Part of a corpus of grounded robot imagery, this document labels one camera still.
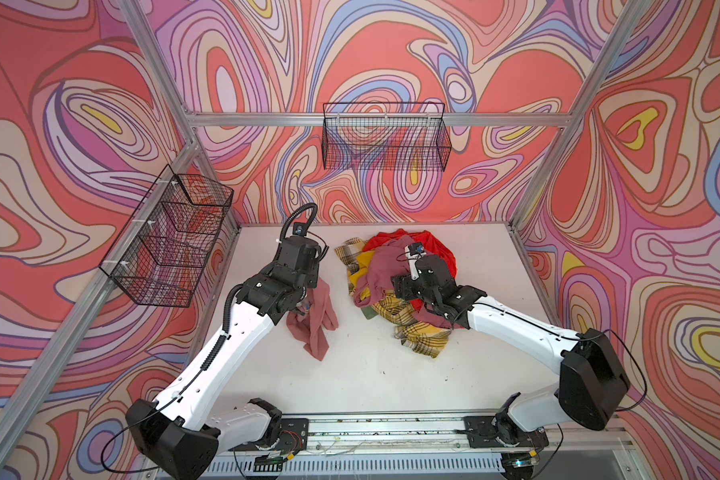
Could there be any small mauve cloth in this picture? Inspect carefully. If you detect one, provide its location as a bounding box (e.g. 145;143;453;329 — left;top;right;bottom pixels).
286;278;339;361

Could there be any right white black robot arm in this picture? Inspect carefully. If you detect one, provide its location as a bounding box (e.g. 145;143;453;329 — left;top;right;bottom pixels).
392;243;631;446

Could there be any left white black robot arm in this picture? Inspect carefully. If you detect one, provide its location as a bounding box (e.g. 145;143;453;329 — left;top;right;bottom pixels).
126;202;327;479

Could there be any red cloth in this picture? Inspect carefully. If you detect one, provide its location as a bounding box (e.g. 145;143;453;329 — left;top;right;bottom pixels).
354;229;458;307

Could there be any yellow plaid cloth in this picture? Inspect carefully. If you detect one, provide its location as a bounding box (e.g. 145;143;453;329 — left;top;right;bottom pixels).
334;238;451;358

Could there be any large mauve cloth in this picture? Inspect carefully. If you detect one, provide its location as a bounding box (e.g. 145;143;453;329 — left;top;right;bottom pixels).
350;229;457;330

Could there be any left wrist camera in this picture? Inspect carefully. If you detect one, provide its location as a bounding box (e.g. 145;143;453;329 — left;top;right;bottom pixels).
292;222;308;237

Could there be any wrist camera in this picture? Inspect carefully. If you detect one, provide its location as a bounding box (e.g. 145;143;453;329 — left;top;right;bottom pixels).
407;242;426;257
292;222;308;237

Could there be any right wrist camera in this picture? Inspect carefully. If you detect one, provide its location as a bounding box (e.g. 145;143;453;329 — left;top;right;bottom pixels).
407;242;426;257

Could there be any black wire basket on back wall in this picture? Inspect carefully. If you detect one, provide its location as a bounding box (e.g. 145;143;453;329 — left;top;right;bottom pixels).
321;100;452;172

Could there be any black wire basket on wall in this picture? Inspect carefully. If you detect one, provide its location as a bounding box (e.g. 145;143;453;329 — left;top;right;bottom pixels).
99;166;234;308
321;100;452;172

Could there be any black wire basket on left wall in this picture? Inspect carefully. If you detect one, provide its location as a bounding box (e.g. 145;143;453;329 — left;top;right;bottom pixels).
99;166;234;308

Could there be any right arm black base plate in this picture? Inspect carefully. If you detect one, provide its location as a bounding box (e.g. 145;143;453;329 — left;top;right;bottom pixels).
463;415;549;450

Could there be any aluminium mounting rail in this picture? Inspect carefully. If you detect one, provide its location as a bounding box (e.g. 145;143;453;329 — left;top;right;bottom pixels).
133;409;643;480

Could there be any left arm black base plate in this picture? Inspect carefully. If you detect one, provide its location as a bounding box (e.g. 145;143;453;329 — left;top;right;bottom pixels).
234;417;310;454

